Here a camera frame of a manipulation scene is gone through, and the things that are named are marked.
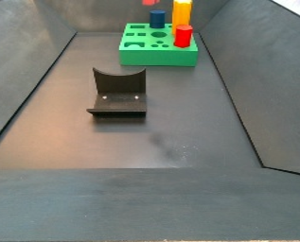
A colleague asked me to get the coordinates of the blue cylinder peg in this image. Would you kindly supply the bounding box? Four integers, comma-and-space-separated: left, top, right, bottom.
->
151, 9, 167, 28

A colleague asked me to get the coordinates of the black curved holder stand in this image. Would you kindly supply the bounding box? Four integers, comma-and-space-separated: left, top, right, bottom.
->
87, 68, 148, 115

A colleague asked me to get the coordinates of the red hexagonal peg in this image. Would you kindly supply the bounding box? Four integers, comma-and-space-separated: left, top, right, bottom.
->
174, 25, 194, 48

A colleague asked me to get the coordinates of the yellow star prism peg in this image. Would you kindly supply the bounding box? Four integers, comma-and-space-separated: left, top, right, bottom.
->
174, 0, 194, 33

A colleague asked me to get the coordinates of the red double-square block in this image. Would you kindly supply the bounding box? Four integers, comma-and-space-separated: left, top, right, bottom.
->
143, 0, 160, 6

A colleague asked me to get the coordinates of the green shape-sorter board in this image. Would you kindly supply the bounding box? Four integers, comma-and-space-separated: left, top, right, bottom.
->
120, 23, 199, 66

